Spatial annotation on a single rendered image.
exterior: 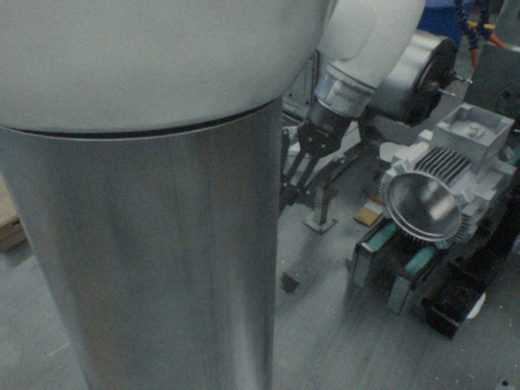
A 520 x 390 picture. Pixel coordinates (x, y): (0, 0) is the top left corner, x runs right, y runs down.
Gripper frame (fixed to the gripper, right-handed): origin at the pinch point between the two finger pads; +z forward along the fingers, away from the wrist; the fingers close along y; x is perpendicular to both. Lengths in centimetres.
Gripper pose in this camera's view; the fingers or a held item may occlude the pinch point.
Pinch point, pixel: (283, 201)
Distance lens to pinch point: 75.3
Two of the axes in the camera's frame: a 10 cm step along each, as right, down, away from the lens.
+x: 1.5, -4.0, 9.0
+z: -4.2, 8.0, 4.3
